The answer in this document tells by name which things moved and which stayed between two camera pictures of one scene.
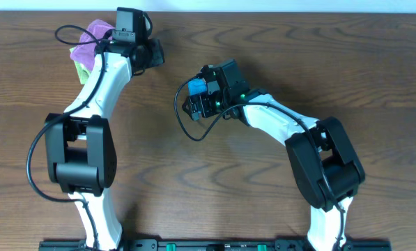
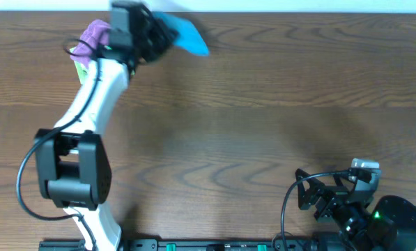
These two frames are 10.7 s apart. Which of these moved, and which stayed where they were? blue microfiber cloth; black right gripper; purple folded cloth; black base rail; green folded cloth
Moved: blue microfiber cloth; black right gripper
Stayed: purple folded cloth; green folded cloth; black base rail
